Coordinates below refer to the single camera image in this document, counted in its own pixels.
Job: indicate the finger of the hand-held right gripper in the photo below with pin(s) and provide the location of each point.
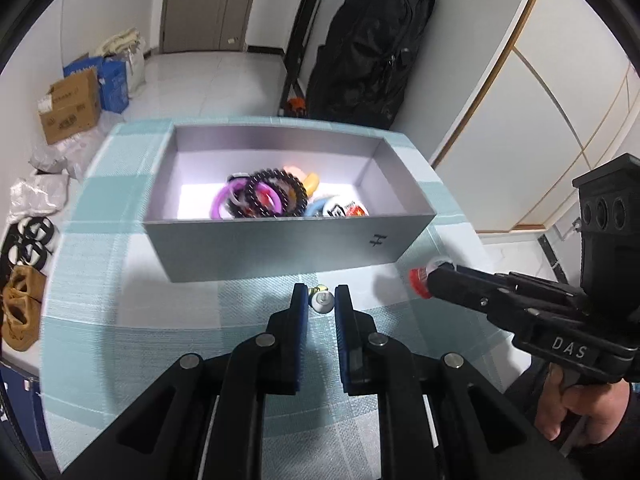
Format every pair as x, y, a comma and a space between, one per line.
545, 290
460, 290

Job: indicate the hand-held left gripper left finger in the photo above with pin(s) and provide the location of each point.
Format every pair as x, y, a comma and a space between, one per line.
299, 340

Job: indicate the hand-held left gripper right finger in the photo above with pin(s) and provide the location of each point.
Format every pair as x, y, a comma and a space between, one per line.
345, 340

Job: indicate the small white round charm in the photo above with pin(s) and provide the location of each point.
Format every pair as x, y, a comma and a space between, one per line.
321, 303

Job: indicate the grey cardboard box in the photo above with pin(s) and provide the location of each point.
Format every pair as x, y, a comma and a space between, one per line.
280, 245

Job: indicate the blue white red items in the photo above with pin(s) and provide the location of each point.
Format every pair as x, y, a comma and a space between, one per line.
340, 206

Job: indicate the pink pig toy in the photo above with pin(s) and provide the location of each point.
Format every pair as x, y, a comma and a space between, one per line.
312, 182

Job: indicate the person's right hand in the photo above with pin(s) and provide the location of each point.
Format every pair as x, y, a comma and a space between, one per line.
595, 410

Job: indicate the white wardrobe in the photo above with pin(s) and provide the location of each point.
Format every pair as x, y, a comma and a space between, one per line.
525, 135

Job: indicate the small orange object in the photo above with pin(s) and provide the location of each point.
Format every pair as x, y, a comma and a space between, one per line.
295, 105

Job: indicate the black bag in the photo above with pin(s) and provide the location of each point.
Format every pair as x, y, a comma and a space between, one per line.
370, 50

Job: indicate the blue cabinet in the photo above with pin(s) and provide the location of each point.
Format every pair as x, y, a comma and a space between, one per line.
20, 405

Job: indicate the white plastic bag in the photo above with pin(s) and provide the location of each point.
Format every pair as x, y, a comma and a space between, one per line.
65, 152
37, 197

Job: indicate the black metal rack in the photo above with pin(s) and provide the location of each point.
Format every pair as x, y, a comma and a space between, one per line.
300, 35

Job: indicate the tall blue carton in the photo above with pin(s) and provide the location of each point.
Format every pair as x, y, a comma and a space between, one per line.
115, 87

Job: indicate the brown cardboard carton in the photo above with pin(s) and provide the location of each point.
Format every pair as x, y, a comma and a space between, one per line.
70, 107

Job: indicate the white woven bag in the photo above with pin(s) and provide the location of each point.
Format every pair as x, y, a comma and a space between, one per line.
127, 52

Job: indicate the grey door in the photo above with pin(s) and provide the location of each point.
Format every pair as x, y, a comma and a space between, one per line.
205, 5

